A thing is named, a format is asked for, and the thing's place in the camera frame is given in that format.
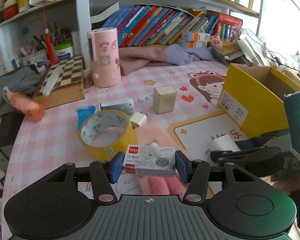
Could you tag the large white charger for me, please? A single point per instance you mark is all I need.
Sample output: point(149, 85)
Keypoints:
point(223, 143)

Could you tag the small white plug adapter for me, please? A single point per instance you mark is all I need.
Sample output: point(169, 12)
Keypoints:
point(138, 120)

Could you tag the staples box with cat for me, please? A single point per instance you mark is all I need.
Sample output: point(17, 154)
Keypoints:
point(152, 161)

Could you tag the wooden chess board box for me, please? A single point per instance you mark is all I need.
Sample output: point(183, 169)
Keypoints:
point(61, 83)

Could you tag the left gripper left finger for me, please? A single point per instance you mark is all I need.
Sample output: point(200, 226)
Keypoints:
point(103, 174)

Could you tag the lower orange white box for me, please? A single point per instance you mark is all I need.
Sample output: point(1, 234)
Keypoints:
point(191, 44)

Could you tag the row of books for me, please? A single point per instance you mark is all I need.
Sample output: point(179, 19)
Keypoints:
point(150, 24)

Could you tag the pink pig plush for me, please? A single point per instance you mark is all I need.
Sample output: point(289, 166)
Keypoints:
point(215, 42)

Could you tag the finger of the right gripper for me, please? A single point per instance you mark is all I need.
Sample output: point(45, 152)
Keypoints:
point(254, 155)
point(281, 142)

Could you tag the blue plastic bag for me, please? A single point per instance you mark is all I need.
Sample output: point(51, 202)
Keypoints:
point(83, 113)

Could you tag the pink cylinder container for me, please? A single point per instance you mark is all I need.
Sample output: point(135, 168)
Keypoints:
point(104, 57)

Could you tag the upper orange white box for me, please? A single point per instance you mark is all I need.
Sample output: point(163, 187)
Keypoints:
point(195, 36)

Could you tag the orange white box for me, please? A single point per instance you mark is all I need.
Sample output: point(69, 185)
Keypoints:
point(195, 36)
point(191, 44)

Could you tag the person's right hand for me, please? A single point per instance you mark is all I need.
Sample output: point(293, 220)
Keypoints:
point(288, 184)

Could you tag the beige cube block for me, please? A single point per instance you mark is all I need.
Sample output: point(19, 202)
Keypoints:
point(164, 99)

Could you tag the pink purple cloth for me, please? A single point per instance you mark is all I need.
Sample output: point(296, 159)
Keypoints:
point(132, 59)

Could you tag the grey clothing pile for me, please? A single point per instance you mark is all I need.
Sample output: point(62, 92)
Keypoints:
point(25, 81)

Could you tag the navy white spray bottle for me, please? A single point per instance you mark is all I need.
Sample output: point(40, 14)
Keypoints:
point(124, 105)

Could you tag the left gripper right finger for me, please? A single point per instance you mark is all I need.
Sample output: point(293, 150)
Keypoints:
point(195, 173)

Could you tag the yellow cardboard box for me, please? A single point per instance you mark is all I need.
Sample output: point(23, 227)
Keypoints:
point(253, 97)

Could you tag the yellow packing tape roll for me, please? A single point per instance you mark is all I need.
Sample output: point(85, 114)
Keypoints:
point(106, 133)

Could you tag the white blue bookshelf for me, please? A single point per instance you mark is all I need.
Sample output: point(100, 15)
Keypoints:
point(76, 13)

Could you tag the pink checkered tablecloth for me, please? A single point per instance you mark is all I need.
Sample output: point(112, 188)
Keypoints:
point(41, 147)

